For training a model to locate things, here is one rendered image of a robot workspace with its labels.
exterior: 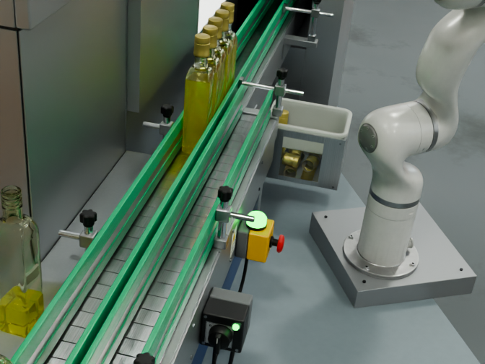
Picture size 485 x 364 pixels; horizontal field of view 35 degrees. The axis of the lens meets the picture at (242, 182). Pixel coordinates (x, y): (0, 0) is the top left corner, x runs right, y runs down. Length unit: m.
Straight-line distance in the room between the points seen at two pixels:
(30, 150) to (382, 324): 0.94
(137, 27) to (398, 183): 0.67
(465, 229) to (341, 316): 1.91
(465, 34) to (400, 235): 0.53
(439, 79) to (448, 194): 2.33
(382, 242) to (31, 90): 0.95
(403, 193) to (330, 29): 1.13
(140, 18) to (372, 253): 0.78
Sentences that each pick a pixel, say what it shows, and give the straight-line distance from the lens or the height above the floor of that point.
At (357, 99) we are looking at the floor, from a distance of 4.74.
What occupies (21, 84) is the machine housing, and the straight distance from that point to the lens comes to 1.26.
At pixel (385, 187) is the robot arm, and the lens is 1.79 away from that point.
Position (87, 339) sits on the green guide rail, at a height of 1.13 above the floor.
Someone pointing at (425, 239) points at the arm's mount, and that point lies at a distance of 2.06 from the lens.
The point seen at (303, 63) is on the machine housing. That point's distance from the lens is 2.85.
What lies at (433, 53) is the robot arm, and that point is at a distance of 1.60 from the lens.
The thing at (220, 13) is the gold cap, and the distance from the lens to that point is 1.84.
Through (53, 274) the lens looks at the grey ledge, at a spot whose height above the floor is 1.05.
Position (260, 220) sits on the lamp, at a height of 1.02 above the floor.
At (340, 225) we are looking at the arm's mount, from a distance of 2.03.
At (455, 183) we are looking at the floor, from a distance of 4.03.
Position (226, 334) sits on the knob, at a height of 0.98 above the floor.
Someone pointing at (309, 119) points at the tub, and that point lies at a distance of 2.21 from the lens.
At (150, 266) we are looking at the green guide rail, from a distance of 1.37.
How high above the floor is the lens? 1.93
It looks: 31 degrees down
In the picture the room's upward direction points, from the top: 6 degrees clockwise
